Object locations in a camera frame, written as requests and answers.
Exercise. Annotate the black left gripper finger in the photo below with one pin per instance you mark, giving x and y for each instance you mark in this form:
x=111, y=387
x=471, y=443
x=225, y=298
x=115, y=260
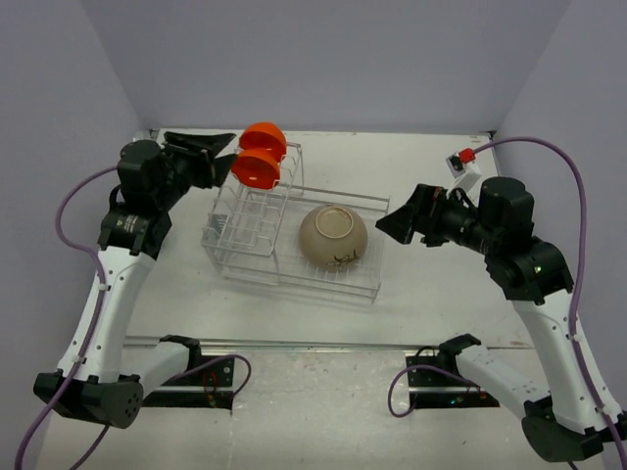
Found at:
x=211, y=144
x=220, y=168

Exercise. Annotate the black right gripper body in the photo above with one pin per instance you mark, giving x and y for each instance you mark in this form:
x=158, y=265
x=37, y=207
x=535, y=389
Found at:
x=439, y=205

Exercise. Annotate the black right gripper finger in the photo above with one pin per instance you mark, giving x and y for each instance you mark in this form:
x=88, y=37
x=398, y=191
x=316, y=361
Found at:
x=399, y=224
x=415, y=201

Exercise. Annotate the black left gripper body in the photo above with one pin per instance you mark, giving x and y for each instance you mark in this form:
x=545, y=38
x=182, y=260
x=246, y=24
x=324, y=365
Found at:
x=187, y=166

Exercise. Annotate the orange plastic bowl front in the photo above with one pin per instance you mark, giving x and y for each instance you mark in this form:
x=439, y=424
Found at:
x=257, y=168

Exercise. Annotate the orange plastic bowl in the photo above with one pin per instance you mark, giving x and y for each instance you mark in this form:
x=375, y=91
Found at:
x=257, y=168
x=264, y=135

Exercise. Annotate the large beige ceramic bowl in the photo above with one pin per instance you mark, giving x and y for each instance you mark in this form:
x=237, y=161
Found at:
x=333, y=237

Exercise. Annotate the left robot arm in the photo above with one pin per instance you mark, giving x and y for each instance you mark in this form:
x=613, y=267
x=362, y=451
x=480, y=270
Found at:
x=90, y=384

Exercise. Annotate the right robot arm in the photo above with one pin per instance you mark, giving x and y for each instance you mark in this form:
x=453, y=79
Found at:
x=571, y=417

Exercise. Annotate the white wire dish rack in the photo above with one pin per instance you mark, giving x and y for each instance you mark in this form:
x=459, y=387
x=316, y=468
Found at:
x=253, y=234

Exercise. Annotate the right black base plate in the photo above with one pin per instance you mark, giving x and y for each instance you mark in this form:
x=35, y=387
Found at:
x=432, y=390

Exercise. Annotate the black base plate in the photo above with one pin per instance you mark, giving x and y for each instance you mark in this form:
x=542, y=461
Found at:
x=432, y=390
x=211, y=388

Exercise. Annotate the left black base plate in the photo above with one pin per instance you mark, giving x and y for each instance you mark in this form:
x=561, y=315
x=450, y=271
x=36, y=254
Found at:
x=211, y=388

